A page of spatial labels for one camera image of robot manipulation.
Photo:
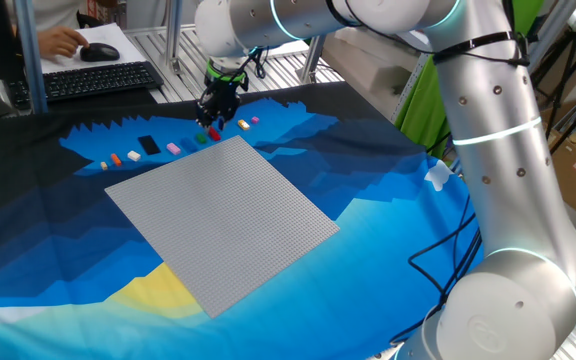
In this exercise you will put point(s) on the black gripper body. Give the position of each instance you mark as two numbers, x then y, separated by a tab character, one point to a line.
220	100

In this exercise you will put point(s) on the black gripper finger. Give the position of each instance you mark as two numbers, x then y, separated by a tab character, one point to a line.
221	123
204	120

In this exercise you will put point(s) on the red Lego brick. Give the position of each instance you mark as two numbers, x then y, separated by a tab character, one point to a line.
214	134

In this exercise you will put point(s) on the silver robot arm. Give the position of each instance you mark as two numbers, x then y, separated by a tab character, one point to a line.
493	150

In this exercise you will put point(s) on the green Lego brick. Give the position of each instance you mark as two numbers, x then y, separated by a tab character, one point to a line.
201	138

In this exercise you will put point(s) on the yellow Lego brick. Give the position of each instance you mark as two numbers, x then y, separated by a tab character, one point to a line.
243	125

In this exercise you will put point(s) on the light pink Lego brick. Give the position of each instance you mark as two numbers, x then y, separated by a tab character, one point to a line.
173	148

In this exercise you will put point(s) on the black Lego plate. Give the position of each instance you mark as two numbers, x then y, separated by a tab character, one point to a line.
149	145

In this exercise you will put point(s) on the white Lego brick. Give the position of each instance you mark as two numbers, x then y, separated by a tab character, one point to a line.
134	156

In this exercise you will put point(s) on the orange Lego brick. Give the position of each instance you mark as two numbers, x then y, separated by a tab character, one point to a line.
116	159

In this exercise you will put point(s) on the grey Lego baseplate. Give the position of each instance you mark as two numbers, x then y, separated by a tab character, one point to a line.
223	225

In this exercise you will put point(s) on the tan Lego brick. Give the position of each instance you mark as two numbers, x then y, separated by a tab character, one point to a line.
104	165

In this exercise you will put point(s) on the person's bare hand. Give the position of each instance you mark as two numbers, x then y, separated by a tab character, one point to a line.
60	42

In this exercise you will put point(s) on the white paper sheet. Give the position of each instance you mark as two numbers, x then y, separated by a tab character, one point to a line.
123	50

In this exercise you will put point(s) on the black computer keyboard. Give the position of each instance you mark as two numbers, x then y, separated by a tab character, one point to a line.
88	80

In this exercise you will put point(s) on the black computer mouse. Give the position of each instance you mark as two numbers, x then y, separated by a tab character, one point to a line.
99	52

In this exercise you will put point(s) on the white foam block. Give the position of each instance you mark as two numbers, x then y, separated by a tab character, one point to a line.
368	65

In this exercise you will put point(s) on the person's white shirt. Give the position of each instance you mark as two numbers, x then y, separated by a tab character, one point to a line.
58	12

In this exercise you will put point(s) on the blue mountain print tablecloth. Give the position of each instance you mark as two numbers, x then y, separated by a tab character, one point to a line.
343	275

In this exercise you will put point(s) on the black tripod stand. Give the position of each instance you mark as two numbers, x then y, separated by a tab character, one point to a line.
568	90

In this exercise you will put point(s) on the aluminium frame post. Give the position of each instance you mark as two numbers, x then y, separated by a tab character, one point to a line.
173	35

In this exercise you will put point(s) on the blue grey frame post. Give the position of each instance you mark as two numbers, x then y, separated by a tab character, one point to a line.
30	55

